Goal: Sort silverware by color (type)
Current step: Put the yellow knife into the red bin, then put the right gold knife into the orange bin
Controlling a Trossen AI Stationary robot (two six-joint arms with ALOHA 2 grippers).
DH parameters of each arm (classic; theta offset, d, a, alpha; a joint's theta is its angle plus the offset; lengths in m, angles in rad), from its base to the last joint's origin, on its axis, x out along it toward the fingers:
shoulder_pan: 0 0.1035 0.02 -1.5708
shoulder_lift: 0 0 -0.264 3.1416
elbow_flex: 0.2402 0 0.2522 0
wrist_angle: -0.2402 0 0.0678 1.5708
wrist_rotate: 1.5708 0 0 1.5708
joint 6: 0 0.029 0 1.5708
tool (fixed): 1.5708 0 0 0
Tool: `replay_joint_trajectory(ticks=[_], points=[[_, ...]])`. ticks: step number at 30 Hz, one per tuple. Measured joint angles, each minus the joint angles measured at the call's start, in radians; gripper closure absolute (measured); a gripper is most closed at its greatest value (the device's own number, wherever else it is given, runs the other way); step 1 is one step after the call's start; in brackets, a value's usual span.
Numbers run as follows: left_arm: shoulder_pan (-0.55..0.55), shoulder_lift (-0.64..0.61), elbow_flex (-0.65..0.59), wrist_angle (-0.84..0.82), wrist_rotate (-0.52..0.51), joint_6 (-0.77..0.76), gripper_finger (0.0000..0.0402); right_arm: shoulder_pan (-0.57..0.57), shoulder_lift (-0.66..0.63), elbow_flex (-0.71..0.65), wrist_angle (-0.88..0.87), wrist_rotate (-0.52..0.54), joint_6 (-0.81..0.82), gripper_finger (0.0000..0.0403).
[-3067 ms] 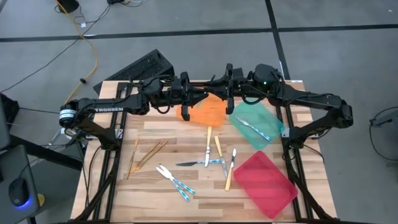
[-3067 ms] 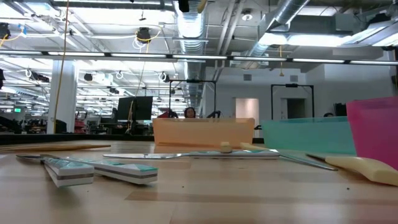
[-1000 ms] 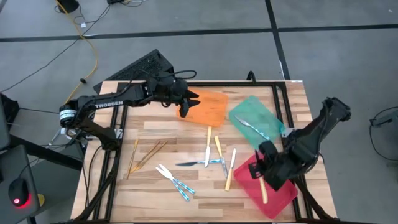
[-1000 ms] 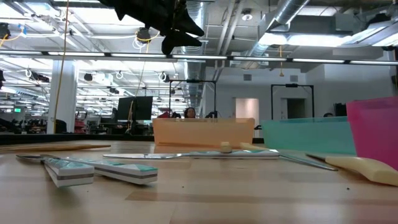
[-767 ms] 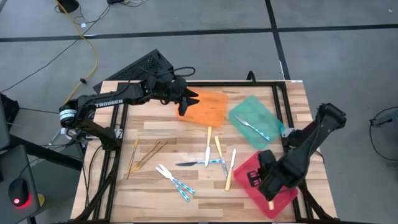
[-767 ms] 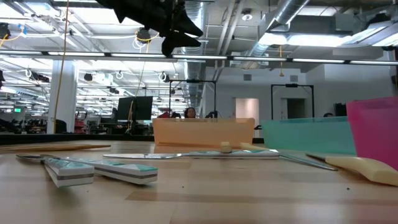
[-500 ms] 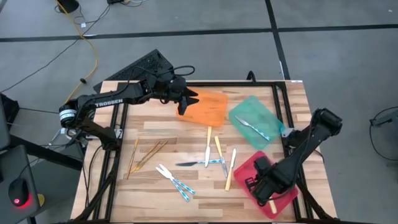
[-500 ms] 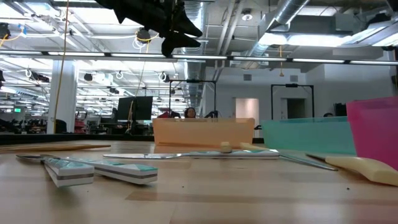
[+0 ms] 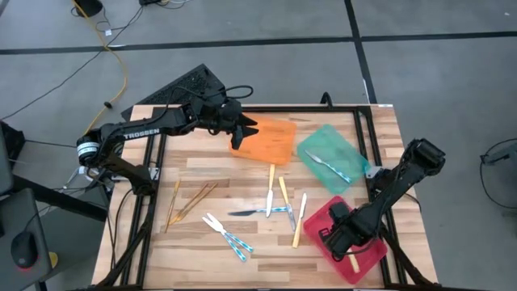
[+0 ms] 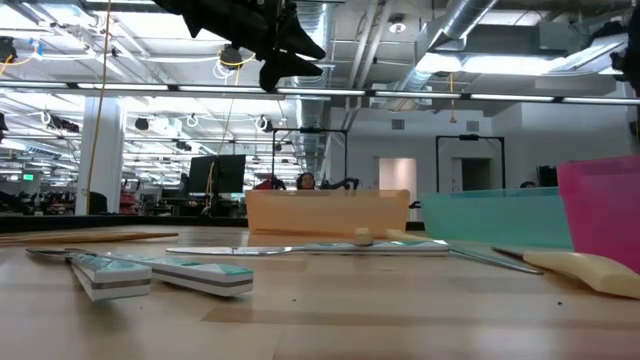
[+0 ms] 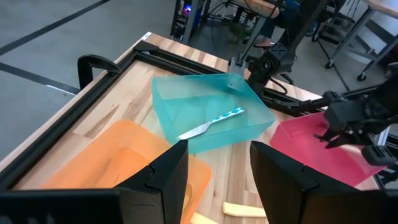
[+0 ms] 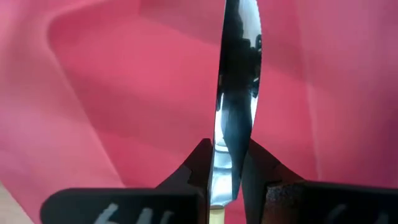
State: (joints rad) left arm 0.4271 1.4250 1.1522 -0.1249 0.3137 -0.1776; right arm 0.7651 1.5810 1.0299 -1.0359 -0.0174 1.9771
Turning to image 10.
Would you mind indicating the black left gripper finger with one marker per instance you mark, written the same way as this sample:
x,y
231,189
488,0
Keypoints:
x,y
297,42
280,70

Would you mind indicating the blue white patterned knife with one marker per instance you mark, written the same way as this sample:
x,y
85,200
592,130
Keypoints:
x,y
112,280
225,250
210,277

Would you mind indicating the long light bar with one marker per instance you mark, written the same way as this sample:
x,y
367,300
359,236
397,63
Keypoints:
x,y
320,91

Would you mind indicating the round ceiling fixture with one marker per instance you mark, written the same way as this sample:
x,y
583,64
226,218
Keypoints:
x,y
397,27

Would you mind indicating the person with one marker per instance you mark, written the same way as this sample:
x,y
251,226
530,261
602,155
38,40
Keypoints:
x,y
306,181
527,184

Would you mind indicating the black computer monitor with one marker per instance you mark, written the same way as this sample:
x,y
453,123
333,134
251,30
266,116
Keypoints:
x,y
220,175

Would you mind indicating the orange translucent plastic bin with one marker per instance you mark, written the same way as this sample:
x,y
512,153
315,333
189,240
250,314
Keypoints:
x,y
325,215

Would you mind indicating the black equipment box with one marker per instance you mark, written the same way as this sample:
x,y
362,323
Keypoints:
x,y
547,176

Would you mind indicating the white door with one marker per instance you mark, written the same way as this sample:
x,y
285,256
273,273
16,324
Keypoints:
x,y
397,185

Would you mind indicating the pink translucent plastic bin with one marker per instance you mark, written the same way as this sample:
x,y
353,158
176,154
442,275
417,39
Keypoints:
x,y
605,215

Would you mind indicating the white building column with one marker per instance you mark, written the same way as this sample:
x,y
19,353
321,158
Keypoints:
x,y
107,160

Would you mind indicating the red chair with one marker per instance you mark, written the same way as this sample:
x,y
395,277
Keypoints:
x,y
129,205

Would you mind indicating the teal translucent plastic bin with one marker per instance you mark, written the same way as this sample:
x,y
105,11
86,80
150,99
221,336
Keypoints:
x,y
500,220

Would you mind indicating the black ceiling device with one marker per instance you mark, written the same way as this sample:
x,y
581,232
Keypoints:
x,y
7,50

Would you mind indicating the green exit sign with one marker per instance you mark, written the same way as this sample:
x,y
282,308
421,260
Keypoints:
x,y
28,176

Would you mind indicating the black ceiling dome camera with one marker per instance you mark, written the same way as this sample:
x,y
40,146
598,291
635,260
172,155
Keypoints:
x,y
231,56

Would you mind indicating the black station frame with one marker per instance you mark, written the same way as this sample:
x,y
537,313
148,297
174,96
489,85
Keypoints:
x,y
470,137
310,130

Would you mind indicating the silver round air duct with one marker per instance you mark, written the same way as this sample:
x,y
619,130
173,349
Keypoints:
x,y
312,130

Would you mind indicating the grey wall vent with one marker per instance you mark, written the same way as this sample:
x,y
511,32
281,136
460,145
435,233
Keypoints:
x,y
397,124
472,126

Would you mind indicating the silver slanted air duct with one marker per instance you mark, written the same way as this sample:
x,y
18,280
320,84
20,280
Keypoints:
x,y
465,20

